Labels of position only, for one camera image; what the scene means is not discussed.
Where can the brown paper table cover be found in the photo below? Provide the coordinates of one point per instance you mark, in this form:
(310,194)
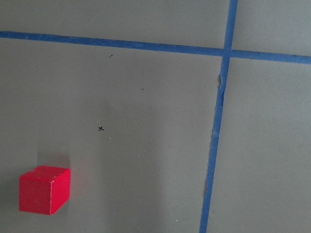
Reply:
(174,116)

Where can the red block one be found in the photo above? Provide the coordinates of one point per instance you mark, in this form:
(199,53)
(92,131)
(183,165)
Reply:
(44,189)

